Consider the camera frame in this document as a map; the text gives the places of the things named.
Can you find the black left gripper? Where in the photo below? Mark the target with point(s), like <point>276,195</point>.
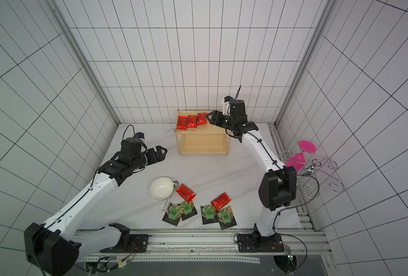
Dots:
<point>161,157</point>

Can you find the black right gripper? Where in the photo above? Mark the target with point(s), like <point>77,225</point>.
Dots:
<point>219,118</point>

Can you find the red tea bag three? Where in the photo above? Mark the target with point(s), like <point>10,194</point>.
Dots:
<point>201,119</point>

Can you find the red tea bag two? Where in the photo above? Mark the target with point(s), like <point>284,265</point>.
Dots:
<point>191,121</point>

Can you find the red tea bag one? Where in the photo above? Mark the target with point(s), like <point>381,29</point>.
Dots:
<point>181,123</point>

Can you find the red tea bag four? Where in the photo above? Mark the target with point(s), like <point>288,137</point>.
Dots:
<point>186,193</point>

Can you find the green tea bag one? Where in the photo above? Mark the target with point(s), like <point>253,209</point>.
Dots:
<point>173,214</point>

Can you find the green tea bag two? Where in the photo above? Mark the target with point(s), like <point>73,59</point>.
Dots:
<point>188,210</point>

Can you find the green tea bag three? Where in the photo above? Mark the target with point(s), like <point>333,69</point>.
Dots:
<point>208,214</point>

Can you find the red tea bag five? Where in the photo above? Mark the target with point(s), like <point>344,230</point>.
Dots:
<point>221,201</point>

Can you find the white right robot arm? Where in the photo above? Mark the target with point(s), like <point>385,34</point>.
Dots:
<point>278,187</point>

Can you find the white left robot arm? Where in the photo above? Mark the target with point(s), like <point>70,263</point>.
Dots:
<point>54,247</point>

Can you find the wooden two-tier shelf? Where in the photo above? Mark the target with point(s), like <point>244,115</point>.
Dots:
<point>205,139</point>

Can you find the green tea bag four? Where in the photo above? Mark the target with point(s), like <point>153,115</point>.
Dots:
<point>226,218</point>

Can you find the white bowl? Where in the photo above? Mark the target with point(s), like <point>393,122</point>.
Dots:
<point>161,188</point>

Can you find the metal spoon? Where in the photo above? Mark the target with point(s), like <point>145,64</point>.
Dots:
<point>168,200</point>

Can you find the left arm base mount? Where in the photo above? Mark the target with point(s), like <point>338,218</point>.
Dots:
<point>127,242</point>

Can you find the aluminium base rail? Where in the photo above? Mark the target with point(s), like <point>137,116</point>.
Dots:
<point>211,245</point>

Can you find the chrome wire cup rack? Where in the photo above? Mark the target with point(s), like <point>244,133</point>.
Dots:
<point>308,182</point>

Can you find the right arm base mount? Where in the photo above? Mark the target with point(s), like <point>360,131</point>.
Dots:
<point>255,243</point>

